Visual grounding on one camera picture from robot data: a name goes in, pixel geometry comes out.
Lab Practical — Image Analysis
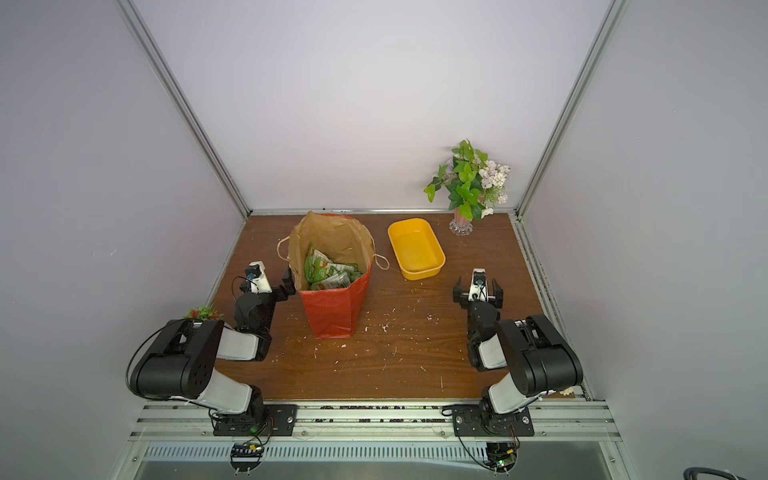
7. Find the green orange condiment packet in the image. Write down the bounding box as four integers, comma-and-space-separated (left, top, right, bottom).
310, 271, 353, 291

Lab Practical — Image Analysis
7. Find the red paper bag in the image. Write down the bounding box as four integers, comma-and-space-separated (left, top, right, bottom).
277, 212, 389, 339

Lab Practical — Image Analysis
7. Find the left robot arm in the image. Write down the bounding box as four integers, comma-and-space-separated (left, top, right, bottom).
126, 261, 298, 437

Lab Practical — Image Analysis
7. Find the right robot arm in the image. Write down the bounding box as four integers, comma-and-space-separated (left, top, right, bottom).
450, 269, 583, 438

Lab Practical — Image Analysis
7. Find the yellow plastic tray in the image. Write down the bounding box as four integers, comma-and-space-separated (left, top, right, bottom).
387, 218, 446, 281

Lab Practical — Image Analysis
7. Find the small red flower plant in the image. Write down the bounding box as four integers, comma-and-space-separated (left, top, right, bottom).
184, 305, 224, 321

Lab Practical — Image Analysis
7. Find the green plant in glass vase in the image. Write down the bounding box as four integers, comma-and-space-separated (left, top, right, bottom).
423, 139, 511, 236

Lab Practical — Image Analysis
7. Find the left controller board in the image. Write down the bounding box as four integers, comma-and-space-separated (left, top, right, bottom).
229, 443, 266, 475

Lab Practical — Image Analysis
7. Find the controller board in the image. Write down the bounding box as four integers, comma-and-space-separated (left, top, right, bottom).
485, 443, 518, 474
229, 443, 266, 475

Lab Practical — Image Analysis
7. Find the right controller board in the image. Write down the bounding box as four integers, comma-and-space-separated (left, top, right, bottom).
485, 443, 518, 474

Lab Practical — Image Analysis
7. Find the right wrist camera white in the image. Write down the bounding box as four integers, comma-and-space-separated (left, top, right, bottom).
468, 268, 488, 302

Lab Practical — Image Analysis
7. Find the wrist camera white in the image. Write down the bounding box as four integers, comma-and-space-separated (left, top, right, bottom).
468, 268, 488, 302
244, 261, 272, 294

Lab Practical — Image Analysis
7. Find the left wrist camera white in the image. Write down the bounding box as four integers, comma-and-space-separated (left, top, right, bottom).
244, 261, 272, 294

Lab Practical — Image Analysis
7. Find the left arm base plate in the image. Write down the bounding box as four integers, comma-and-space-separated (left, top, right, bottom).
211, 404, 298, 437

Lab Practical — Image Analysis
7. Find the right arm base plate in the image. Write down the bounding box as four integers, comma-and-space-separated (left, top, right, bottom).
441, 404, 535, 438

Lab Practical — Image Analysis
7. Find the aluminium front rail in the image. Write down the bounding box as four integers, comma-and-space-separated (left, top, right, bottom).
128, 400, 622, 444

